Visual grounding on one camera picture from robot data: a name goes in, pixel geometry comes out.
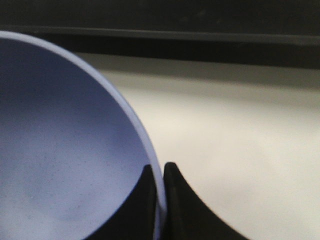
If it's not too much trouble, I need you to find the light blue ceramic bowl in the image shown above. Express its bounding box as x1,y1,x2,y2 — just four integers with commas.
0,31,167,240

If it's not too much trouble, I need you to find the black glass gas stove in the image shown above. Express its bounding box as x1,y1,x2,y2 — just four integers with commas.
0,0,320,69

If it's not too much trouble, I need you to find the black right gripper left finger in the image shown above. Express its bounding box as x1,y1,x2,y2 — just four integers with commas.
88,164,157,240

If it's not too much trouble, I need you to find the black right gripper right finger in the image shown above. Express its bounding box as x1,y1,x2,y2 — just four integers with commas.
163,162,246,240

